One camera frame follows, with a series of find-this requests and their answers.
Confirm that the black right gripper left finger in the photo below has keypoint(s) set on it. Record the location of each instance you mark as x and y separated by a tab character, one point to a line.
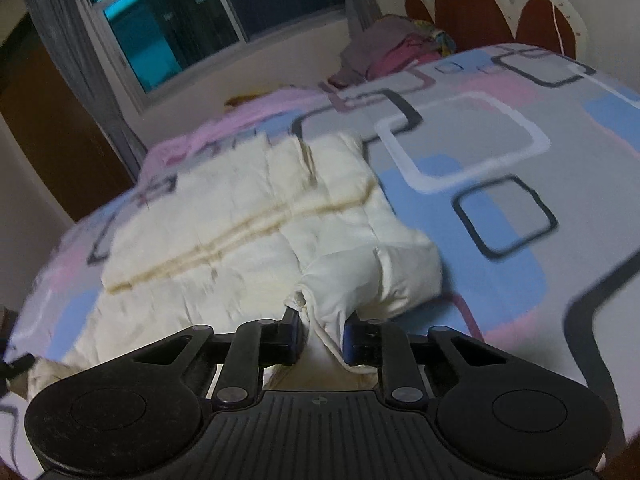
255	346

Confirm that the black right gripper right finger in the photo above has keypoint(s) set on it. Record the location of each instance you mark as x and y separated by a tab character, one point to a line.
384	346

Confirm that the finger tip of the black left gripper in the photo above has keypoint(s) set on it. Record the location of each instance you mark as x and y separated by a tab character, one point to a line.
17	367

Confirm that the white puffy down jacket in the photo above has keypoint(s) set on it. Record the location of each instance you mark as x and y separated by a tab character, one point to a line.
247	235

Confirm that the stack of folded clothes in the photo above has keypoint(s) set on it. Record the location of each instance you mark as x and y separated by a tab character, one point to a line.
390	45

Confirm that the pink blanket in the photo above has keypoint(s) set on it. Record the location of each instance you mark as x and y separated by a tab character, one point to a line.
271	113

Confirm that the patterned grey blue pink bedspread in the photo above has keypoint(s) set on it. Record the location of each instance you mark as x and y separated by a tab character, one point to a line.
522	167

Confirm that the yellow patterned pillow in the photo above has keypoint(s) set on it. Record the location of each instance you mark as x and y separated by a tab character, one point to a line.
237	101

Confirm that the brown wooden door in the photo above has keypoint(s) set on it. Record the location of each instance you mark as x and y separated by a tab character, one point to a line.
67	149

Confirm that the red white scalloped headboard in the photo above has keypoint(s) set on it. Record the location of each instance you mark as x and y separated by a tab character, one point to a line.
551	24

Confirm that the grey left curtain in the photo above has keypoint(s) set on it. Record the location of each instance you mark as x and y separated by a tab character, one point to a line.
62	31

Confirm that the window with grey frame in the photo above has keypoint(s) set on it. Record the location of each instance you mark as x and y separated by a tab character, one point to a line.
158	46

